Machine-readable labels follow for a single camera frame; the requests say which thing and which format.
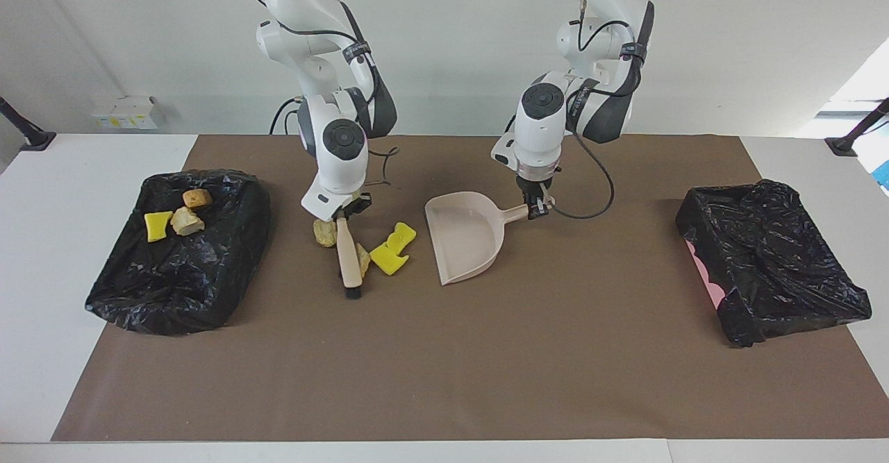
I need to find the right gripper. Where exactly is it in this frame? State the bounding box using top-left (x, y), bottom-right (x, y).
top-left (333, 194), bottom-right (373, 221)

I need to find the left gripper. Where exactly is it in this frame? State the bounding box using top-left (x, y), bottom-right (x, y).
top-left (517, 175), bottom-right (557, 221)

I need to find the beige brush with black bristles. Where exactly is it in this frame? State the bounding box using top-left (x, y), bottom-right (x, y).
top-left (335, 217), bottom-right (364, 301)

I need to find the beige plastic dustpan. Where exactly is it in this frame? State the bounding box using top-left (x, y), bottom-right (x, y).
top-left (424, 191), bottom-right (556, 287)

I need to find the pink bin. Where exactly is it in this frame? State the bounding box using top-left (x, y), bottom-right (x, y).
top-left (684, 239), bottom-right (724, 309)

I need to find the black trash bag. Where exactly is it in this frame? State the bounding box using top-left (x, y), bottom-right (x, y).
top-left (85, 168), bottom-right (272, 337)

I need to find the right black bag-lined bin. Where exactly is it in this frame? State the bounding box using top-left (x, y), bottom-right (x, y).
top-left (675, 178), bottom-right (873, 348)

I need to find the yellow sponge piece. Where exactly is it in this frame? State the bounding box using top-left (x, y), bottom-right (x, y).
top-left (144, 211), bottom-right (174, 243)
top-left (369, 241), bottom-right (410, 276)
top-left (386, 222), bottom-right (417, 255)

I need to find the black stand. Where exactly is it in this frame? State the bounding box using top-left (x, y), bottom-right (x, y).
top-left (824, 97), bottom-right (889, 158)
top-left (0, 96), bottom-right (57, 152)

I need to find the black cable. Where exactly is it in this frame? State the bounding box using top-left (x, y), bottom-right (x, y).
top-left (365, 146), bottom-right (401, 187)
top-left (269, 97), bottom-right (301, 136)
top-left (549, 88), bottom-right (617, 220)

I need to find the white wall socket box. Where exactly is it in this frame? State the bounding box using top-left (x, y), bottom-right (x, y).
top-left (90, 96), bottom-right (160, 131)

